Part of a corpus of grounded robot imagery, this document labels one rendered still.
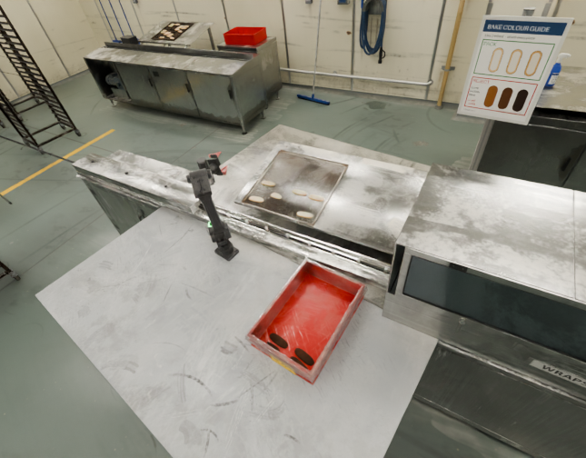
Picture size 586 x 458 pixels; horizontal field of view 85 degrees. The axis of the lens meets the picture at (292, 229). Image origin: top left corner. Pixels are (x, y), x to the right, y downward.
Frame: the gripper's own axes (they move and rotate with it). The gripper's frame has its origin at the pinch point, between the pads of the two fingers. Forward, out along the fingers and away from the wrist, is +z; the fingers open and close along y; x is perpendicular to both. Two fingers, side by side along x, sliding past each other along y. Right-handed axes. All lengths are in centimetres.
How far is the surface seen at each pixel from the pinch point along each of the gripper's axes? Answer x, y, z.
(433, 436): 124, 144, -62
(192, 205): -13.9, 15.9, -26.9
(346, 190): 70, 32, 13
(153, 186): -51, 6, -20
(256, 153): -15, 22, 51
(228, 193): -9.8, 25.5, 0.8
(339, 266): 80, 44, -36
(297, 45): -122, 3, 361
